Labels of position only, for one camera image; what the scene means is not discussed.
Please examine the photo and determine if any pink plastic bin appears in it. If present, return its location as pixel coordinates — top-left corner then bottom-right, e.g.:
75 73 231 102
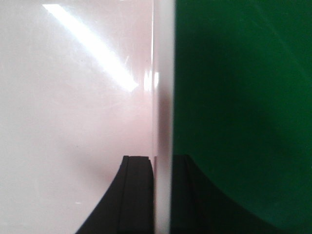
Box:
0 0 176 234

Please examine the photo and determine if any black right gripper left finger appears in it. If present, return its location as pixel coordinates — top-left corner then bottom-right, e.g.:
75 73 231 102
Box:
77 156 154 234

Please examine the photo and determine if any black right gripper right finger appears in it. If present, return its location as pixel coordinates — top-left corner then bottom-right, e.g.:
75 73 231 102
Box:
170 155 312 234

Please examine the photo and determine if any green circular conveyor belt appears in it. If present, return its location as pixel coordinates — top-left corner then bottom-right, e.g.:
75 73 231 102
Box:
174 0 312 225

